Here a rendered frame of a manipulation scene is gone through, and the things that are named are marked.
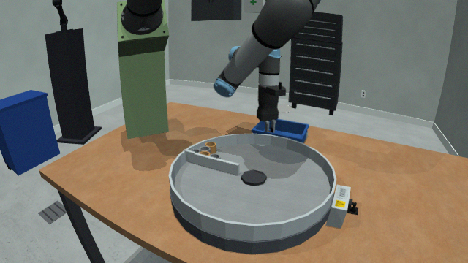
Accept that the blue crate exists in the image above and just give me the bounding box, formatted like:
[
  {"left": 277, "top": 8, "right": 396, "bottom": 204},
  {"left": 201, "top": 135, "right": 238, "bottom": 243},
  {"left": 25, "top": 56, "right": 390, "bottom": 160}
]
[{"left": 252, "top": 119, "right": 309, "bottom": 143}]

